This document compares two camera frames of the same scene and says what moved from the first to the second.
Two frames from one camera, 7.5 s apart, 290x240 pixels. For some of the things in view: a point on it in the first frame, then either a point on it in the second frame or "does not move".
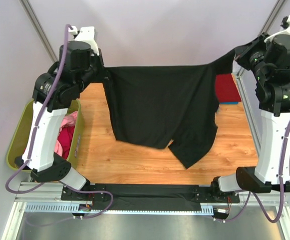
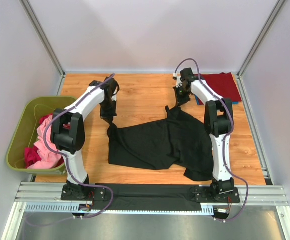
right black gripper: x=245 y=51 -> x=181 y=95
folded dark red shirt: x=226 y=89 does not move
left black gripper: x=100 y=64 -> x=108 y=110
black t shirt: x=176 y=106 -> x=177 y=139
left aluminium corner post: x=37 y=28 does not move
